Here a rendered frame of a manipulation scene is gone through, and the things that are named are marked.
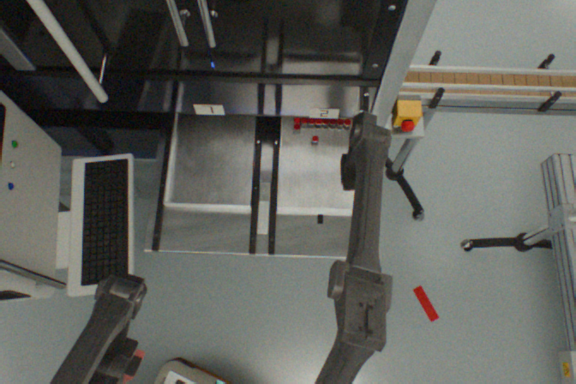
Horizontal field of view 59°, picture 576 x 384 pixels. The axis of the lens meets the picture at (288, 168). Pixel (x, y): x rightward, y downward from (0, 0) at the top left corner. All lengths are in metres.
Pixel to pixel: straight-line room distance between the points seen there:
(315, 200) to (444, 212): 1.13
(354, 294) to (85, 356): 0.46
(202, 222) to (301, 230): 0.30
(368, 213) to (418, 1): 0.44
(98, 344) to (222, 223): 0.69
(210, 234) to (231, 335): 0.91
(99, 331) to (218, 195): 0.71
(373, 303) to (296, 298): 1.49
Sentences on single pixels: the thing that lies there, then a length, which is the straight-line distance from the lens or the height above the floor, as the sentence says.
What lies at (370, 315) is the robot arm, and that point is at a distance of 0.90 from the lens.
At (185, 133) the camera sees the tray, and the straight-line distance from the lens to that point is 1.67.
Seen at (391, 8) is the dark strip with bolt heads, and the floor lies 1.50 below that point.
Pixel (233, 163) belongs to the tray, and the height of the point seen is 0.88.
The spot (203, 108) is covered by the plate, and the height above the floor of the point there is 1.03.
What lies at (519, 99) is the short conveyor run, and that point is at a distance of 1.79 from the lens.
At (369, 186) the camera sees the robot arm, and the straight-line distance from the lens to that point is 1.04.
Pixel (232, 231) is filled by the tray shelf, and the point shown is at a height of 0.88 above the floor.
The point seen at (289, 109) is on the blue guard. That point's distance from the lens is 1.50.
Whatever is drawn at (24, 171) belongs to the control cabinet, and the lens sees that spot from 1.59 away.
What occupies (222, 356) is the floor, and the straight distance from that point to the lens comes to 2.39.
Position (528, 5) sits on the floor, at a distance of 3.32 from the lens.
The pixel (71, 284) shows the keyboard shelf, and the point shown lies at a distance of 1.71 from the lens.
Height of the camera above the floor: 2.37
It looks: 69 degrees down
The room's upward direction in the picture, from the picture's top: straight up
